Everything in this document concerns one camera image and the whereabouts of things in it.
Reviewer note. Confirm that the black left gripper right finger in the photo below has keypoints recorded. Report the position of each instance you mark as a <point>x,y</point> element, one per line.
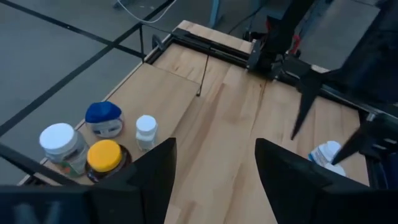
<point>295,193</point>

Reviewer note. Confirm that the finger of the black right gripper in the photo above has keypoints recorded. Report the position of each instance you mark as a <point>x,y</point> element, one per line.
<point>357,141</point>
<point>306,102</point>

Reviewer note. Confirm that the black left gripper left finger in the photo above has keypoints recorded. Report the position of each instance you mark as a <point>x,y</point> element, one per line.
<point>140,193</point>

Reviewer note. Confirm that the white bottle with blue label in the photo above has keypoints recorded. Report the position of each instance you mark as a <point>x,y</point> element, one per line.
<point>325,152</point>

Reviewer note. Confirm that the brown bottle with yellow cap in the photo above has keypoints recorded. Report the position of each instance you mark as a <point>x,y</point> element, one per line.
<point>104,155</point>

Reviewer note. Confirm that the white medicine bottle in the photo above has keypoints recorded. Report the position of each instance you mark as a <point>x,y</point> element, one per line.
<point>146,124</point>

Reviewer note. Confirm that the clear bottle with blue cap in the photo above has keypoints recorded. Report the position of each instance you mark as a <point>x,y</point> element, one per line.
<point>102,112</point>

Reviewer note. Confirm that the clear bottle wide white cap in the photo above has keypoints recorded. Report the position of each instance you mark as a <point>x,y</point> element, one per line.
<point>57,138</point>

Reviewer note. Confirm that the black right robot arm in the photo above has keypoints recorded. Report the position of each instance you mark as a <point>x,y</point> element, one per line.
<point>280,28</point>

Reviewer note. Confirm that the wooden shelf with black frame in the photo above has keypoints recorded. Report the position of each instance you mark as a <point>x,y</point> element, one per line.
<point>149,90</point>

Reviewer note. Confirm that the black aluminium table frame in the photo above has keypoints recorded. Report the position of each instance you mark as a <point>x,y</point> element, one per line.
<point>211,43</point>

